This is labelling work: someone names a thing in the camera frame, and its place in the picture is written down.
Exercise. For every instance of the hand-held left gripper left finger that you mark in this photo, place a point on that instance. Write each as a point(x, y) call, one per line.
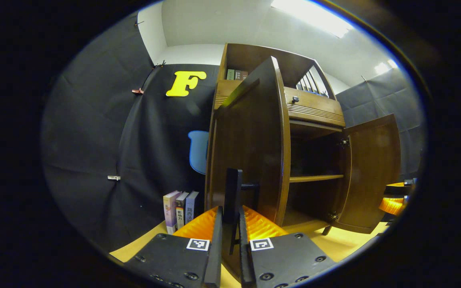
point(214, 264)

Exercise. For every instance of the black clip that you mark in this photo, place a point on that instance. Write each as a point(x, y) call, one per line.
point(160, 64)

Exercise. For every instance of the black backdrop cloth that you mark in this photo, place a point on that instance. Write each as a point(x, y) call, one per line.
point(94, 140)

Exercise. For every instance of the red clip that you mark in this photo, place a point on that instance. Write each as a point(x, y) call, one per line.
point(137, 91)

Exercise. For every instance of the wooden double-door shoe cabinet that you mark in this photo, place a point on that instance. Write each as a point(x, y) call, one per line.
point(250, 52)

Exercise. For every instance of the brown book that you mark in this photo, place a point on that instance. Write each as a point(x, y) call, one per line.
point(241, 75)

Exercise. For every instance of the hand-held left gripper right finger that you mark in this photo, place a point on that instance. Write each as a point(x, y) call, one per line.
point(245, 268)

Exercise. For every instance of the white and dark book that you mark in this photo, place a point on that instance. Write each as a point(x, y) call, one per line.
point(181, 210)

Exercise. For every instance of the blue cloth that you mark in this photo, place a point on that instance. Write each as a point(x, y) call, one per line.
point(314, 93)

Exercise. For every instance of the wooden shoe cabinet door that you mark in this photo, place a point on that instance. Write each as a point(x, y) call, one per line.
point(370, 172)
point(250, 140)

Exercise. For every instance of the metal door hinge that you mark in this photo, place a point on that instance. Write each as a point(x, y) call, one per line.
point(344, 142)
point(332, 216)

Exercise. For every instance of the green book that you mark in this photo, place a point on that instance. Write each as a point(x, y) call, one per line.
point(231, 74)

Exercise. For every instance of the white clip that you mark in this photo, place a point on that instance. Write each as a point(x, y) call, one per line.
point(114, 177)

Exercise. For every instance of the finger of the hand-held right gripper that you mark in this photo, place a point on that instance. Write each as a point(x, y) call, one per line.
point(398, 190)
point(392, 206)

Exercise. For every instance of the purple book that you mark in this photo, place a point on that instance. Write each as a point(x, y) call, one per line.
point(170, 212)

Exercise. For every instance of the blue book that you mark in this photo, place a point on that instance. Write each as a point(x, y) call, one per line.
point(192, 206)

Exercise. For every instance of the large ceiling light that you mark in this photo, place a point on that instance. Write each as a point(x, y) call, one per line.
point(314, 16)

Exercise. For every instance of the small ceiling light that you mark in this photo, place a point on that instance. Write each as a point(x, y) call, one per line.
point(385, 66)

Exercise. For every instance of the wooden ribbed drawer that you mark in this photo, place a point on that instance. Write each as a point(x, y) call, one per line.
point(314, 106)

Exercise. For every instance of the wooden cabinet shelf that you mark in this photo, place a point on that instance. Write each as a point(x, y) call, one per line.
point(314, 178)

